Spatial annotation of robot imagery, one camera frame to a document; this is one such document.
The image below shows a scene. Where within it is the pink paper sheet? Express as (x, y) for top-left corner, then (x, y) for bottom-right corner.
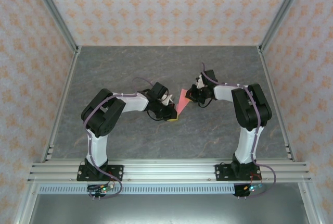
(174, 89), (193, 118)

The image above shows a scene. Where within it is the grey metal panel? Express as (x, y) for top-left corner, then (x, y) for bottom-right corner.
(25, 194), (309, 224)

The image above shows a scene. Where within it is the circuit board with LEDs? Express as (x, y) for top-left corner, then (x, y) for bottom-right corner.
(235, 182), (264, 198)
(87, 182), (116, 199)

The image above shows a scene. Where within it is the aluminium mounting rail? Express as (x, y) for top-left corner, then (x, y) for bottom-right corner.
(28, 159), (312, 183)

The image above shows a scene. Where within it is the aluminium table side rail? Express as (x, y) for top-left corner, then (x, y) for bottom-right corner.
(40, 46), (82, 163)
(257, 46), (297, 163)

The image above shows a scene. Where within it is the grey slotted cable duct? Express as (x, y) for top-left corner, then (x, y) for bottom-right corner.
(38, 185), (305, 195)

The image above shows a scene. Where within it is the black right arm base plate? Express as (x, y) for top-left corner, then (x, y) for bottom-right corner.
(214, 164), (262, 182)

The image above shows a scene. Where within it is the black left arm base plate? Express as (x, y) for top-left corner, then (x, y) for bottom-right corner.
(76, 165), (124, 182)

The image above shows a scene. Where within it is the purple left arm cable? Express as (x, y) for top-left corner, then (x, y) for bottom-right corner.
(83, 77), (123, 200)

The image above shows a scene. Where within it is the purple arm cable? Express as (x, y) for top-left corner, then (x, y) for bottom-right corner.
(201, 62), (277, 199)
(83, 77), (123, 200)

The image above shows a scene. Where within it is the aluminium frame post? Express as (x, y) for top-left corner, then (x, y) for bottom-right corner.
(257, 0), (313, 54)
(27, 0), (81, 54)

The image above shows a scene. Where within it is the small aluminium corner bracket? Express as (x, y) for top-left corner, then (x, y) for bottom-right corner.
(46, 144), (55, 161)
(284, 143), (293, 161)

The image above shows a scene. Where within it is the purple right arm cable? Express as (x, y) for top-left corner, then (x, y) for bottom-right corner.
(201, 62), (277, 199)

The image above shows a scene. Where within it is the aluminium frame leg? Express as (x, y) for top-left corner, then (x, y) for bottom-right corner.
(14, 182), (40, 224)
(298, 182), (322, 224)

